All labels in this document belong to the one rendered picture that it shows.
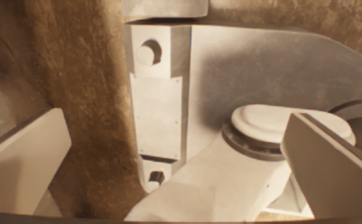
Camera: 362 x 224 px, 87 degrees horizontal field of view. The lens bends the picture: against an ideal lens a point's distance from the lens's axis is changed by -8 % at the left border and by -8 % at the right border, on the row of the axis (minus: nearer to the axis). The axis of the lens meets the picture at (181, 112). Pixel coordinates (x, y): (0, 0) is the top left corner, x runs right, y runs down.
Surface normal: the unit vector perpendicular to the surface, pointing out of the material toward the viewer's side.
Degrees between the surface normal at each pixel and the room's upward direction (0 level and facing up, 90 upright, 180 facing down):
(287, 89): 0
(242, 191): 90
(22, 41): 0
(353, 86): 0
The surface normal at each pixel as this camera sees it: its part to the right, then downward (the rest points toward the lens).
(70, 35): -0.20, 0.47
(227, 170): 0.02, -0.88
